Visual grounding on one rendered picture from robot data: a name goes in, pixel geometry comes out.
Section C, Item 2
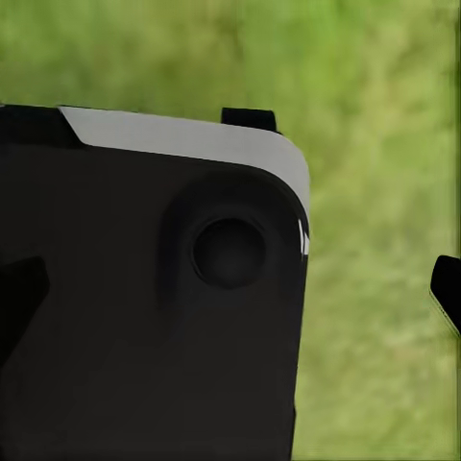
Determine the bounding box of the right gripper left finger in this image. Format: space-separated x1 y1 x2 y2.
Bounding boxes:
0 255 50 372

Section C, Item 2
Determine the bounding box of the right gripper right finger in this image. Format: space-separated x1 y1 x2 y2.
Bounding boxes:
430 255 461 333

